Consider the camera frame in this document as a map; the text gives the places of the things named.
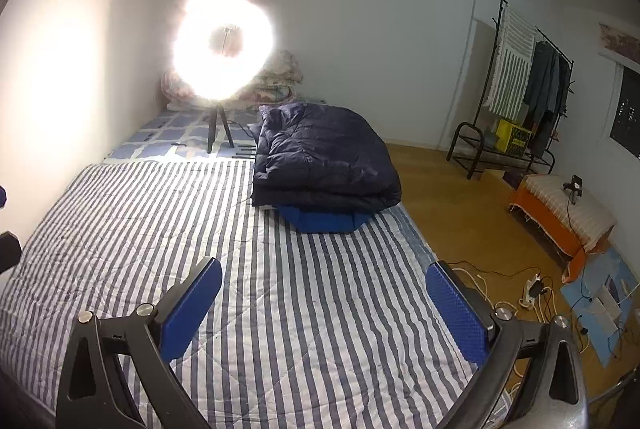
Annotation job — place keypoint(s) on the blue floor mat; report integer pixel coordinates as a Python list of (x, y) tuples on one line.
[(601, 301)]

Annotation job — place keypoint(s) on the white ring light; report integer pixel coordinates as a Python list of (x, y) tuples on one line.
[(220, 46)]

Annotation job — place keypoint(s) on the blue checked bedsheet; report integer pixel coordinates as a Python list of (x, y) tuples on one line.
[(183, 137)]

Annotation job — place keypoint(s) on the yellow black box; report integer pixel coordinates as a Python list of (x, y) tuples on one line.
[(512, 139)]

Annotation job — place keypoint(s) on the dark hanging clothes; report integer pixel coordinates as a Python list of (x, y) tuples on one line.
[(545, 95)]

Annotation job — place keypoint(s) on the black clothes rack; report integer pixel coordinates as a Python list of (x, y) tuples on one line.
[(473, 144)]

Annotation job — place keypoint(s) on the striped hanging towel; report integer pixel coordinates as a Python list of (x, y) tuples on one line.
[(512, 62)]

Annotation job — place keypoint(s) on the navy puffer jacket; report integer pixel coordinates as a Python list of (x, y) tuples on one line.
[(320, 157)]

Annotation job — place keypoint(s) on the floral folded quilt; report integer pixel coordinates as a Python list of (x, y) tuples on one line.
[(274, 84)]

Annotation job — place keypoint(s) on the blue and white garment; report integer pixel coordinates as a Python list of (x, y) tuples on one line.
[(313, 222)]

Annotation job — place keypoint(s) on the white power strip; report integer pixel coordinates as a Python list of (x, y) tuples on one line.
[(531, 290)]

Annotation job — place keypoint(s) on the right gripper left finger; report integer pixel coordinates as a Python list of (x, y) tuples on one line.
[(94, 391)]

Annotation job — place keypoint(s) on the blue white striped bedsheet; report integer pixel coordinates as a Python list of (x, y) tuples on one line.
[(307, 331)]

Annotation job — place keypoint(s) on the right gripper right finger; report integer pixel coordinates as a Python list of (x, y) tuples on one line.
[(552, 392)]

